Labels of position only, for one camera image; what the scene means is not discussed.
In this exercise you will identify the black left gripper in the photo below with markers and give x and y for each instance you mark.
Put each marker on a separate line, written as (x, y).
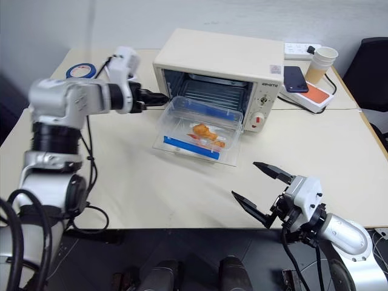
(138, 97)

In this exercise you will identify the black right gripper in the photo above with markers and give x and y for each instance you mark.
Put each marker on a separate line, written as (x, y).
(288, 209)

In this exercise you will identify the clear plastic food container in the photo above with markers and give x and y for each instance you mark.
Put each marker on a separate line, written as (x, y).
(175, 118)

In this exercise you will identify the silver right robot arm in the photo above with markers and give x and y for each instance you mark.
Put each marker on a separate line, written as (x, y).
(345, 233)

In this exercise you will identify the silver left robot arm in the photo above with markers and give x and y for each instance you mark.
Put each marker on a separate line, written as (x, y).
(54, 94)

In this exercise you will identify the glass oven door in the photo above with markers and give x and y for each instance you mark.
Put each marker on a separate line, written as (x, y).
(169, 147)

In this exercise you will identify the cream toaster oven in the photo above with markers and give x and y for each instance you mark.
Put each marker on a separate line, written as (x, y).
(224, 57)

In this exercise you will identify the small square oven sticker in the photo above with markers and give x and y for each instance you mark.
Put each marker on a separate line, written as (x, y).
(275, 68)

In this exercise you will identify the blue tape strip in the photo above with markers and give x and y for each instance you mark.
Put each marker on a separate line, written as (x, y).
(182, 145)

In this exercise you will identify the fried chicken piece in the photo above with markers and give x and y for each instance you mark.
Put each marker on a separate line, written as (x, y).
(203, 131)

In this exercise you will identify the red white timer knob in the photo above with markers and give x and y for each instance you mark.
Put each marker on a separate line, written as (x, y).
(258, 119)

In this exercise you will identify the dark rounded shape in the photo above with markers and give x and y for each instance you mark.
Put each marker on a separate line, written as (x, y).
(163, 276)
(235, 272)

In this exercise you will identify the blue tape roll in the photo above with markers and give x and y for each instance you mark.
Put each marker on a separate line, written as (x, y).
(72, 72)

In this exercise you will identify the white box orange top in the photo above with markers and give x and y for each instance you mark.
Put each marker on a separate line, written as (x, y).
(316, 98)

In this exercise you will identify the dark blue smartphone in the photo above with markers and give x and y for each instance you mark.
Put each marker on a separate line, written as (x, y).
(295, 78)

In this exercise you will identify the white floor socket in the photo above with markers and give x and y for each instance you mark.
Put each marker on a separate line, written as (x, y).
(382, 233)

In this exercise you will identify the stacked paper cups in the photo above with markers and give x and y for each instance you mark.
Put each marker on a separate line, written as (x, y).
(321, 65)

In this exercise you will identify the white power strip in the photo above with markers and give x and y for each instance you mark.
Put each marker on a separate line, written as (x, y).
(295, 50)

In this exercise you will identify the black power plug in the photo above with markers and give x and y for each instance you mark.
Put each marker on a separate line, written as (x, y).
(311, 49)

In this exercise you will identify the black chair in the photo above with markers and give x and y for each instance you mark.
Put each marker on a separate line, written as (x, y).
(369, 75)

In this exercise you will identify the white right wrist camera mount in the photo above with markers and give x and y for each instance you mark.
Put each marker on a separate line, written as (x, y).
(304, 194)

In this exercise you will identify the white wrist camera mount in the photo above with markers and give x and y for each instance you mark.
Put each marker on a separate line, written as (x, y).
(121, 65)
(304, 194)

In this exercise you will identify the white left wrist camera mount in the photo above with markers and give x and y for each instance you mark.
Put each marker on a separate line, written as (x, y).
(121, 65)

